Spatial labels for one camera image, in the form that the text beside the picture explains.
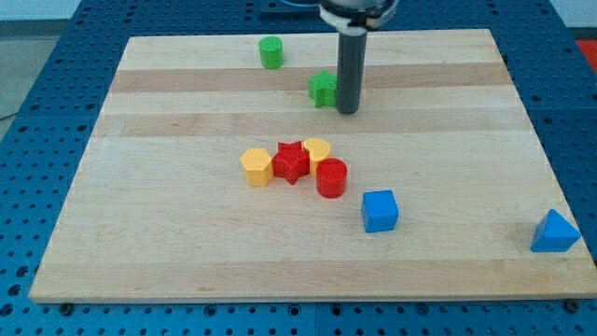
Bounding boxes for green star block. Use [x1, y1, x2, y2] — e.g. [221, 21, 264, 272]
[308, 70, 337, 107]

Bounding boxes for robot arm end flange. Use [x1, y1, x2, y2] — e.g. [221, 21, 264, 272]
[319, 0, 399, 35]

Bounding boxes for red star block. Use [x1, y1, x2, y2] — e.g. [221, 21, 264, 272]
[272, 141, 310, 185]

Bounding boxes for yellow heart block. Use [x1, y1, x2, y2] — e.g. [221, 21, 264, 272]
[303, 137, 331, 176]

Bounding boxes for red cylinder block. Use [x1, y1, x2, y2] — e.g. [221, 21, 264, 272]
[316, 158, 348, 199]

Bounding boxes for yellow hexagon block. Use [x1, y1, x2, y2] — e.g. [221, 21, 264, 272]
[240, 147, 273, 187]

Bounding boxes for blue cube block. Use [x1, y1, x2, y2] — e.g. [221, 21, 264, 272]
[360, 190, 399, 233]

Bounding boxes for green cylinder block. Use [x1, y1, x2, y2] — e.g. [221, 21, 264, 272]
[258, 35, 284, 69]

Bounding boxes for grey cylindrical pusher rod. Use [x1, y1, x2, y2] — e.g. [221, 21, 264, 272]
[336, 30, 368, 114]

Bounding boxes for wooden board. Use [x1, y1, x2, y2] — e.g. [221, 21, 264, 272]
[30, 29, 596, 303]

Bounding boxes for blue triangle block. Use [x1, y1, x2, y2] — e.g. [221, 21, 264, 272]
[530, 209, 581, 253]

